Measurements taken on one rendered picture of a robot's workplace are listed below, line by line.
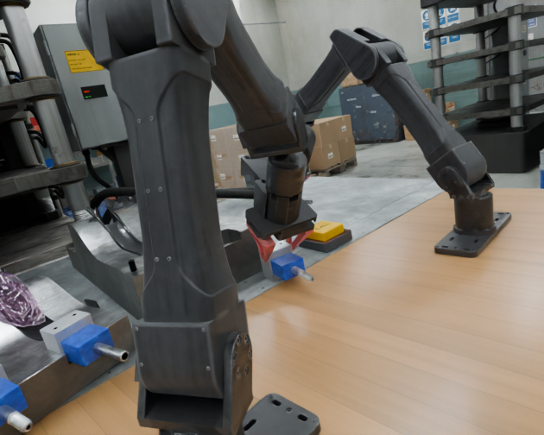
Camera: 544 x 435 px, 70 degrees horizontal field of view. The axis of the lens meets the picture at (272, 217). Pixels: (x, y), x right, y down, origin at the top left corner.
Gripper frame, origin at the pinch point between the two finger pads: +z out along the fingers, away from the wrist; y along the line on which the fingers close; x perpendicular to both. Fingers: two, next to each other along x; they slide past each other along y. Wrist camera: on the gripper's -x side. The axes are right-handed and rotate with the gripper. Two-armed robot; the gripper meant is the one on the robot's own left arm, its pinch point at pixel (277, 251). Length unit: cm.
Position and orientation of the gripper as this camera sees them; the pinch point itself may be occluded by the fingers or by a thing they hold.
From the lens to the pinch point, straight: 69.4
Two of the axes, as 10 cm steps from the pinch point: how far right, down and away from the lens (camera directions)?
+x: 5.0, 6.0, -6.2
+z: -0.7, 7.4, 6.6
